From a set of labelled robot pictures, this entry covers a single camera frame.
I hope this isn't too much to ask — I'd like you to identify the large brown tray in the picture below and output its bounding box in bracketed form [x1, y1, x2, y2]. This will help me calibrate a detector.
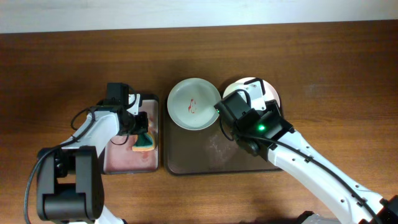
[162, 107, 280, 175]

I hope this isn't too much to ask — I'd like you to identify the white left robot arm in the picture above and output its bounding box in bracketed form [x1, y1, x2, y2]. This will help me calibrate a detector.
[35, 106, 149, 223]

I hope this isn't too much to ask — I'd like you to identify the grey-green plate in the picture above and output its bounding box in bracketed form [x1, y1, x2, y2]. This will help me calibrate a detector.
[167, 78, 221, 131]

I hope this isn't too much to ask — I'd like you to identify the green yellow sponge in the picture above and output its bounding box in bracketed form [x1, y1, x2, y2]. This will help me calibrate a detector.
[132, 120, 157, 152]

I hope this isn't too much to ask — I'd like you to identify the small black tray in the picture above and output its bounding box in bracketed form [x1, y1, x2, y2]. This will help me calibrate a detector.
[101, 95, 159, 175]

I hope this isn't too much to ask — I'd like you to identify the pink plate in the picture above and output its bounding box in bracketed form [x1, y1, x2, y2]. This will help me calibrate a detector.
[222, 77, 282, 111]

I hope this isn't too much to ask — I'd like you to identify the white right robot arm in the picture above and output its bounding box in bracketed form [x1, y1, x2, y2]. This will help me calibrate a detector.
[228, 101, 397, 223]

